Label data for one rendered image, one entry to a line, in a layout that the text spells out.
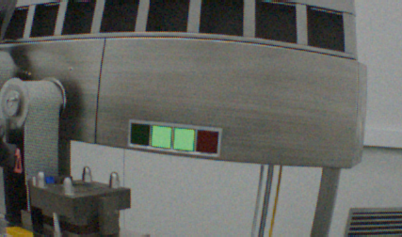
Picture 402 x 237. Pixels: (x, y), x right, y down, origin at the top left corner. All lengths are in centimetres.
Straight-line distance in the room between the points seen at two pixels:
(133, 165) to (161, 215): 32
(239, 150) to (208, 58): 24
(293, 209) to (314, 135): 246
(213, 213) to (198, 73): 254
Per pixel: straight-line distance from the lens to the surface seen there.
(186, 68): 236
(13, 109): 222
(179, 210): 490
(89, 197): 222
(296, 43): 236
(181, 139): 236
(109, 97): 245
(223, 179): 480
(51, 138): 239
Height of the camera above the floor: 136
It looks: 3 degrees down
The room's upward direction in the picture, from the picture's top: 4 degrees clockwise
